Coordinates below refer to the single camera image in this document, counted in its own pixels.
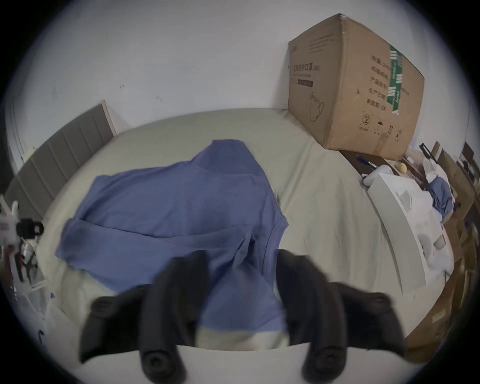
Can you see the grey padded headboard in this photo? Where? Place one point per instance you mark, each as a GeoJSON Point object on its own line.
{"type": "Point", "coordinates": [56, 157]}

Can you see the white open box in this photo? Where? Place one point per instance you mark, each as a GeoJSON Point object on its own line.
{"type": "Point", "coordinates": [407, 225]}

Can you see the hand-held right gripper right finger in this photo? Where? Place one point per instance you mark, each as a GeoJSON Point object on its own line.
{"type": "Point", "coordinates": [318, 300]}

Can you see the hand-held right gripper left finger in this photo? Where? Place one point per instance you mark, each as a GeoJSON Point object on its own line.
{"type": "Point", "coordinates": [170, 300]}

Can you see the bed with beige sheet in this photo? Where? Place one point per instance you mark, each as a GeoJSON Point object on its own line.
{"type": "Point", "coordinates": [330, 210]}

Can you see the blue pen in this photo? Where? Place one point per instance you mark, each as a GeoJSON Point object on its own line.
{"type": "Point", "coordinates": [365, 162]}

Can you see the large brown cardboard carton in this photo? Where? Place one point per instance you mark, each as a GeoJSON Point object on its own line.
{"type": "Point", "coordinates": [348, 90]}

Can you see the yellow ball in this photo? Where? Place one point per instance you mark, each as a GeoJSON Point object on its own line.
{"type": "Point", "coordinates": [402, 167]}

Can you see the blue shirt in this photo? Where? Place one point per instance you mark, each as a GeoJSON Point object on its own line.
{"type": "Point", "coordinates": [180, 221]}

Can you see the dark side table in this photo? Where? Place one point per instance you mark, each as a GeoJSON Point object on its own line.
{"type": "Point", "coordinates": [378, 163]}

